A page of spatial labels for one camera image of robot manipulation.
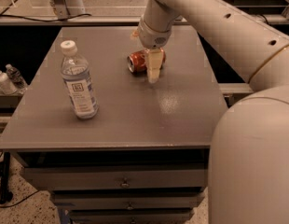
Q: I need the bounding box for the top grey drawer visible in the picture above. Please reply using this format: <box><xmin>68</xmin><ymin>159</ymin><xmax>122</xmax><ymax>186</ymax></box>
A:
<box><xmin>22</xmin><ymin>165</ymin><xmax>208</xmax><ymax>190</ymax></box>

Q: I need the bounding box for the black cable on floor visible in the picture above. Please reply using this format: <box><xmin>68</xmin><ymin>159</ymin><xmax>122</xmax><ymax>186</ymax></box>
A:
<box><xmin>0</xmin><ymin>151</ymin><xmax>40</xmax><ymax>209</ymax></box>

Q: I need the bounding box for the white bottle on shelf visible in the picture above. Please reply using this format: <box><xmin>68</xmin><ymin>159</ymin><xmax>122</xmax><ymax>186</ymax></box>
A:
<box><xmin>0</xmin><ymin>70</ymin><xmax>17</xmax><ymax>94</ymax></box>

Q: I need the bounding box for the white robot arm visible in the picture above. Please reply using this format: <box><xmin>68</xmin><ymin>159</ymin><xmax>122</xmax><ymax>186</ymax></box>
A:
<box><xmin>138</xmin><ymin>0</ymin><xmax>289</xmax><ymax>224</ymax></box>

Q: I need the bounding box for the clear plastic water bottle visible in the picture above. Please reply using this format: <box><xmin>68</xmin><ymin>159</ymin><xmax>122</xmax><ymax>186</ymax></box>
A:
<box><xmin>61</xmin><ymin>40</ymin><xmax>99</xmax><ymax>119</ymax></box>

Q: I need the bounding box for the red coke can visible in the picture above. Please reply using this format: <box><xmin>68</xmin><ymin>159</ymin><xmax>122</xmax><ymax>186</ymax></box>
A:
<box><xmin>127</xmin><ymin>49</ymin><xmax>157</xmax><ymax>74</ymax></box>

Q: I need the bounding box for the small clear bottle on shelf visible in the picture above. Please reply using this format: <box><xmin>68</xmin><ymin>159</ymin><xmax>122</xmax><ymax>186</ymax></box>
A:
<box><xmin>6</xmin><ymin>64</ymin><xmax>28</xmax><ymax>93</ymax></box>

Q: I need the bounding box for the black cable on ledge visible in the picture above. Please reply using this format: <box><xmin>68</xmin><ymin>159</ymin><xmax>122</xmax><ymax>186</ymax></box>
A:
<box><xmin>0</xmin><ymin>8</ymin><xmax>92</xmax><ymax>23</ymax></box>

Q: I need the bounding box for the black stand leg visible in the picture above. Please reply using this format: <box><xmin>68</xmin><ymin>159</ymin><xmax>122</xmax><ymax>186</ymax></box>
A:
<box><xmin>0</xmin><ymin>152</ymin><xmax>13</xmax><ymax>204</ymax></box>

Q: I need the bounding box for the grey drawer cabinet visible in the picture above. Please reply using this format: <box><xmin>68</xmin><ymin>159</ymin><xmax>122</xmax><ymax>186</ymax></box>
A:
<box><xmin>0</xmin><ymin>25</ymin><xmax>229</xmax><ymax>224</ymax></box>

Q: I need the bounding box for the bottom grey drawer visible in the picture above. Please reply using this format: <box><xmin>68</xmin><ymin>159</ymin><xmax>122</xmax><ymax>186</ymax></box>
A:
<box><xmin>70</xmin><ymin>208</ymin><xmax>193</xmax><ymax>224</ymax></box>

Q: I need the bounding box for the middle grey drawer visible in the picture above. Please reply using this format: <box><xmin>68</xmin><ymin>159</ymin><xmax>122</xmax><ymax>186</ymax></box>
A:
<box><xmin>53</xmin><ymin>192</ymin><xmax>204</xmax><ymax>210</ymax></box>

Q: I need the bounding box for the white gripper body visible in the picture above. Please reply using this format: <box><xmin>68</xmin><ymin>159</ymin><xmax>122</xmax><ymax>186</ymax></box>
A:
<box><xmin>137</xmin><ymin>17</ymin><xmax>172</xmax><ymax>49</ymax></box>

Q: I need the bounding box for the grey metal bracket left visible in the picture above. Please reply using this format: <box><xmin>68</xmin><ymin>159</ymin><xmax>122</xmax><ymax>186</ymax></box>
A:
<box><xmin>53</xmin><ymin>0</ymin><xmax>85</xmax><ymax>19</ymax></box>

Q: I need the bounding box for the grey drawer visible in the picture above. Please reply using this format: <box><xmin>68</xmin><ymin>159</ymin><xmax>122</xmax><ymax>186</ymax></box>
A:
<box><xmin>53</xmin><ymin>192</ymin><xmax>204</xmax><ymax>210</ymax></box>
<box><xmin>70</xmin><ymin>208</ymin><xmax>193</xmax><ymax>224</ymax></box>
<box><xmin>22</xmin><ymin>165</ymin><xmax>208</xmax><ymax>190</ymax></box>

